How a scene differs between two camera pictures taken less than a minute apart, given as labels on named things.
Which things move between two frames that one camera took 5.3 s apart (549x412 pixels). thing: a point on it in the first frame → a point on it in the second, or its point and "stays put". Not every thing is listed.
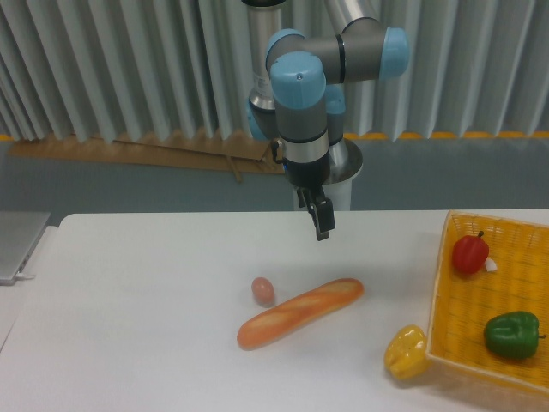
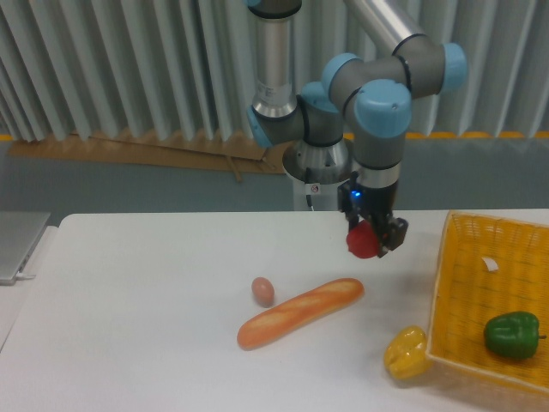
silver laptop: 20,232 stays put
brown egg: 263,291 stays put
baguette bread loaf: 274,323 stays put
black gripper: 313,175 → 375,205
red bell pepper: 470,253 → 362,240
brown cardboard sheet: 217,152 stays put
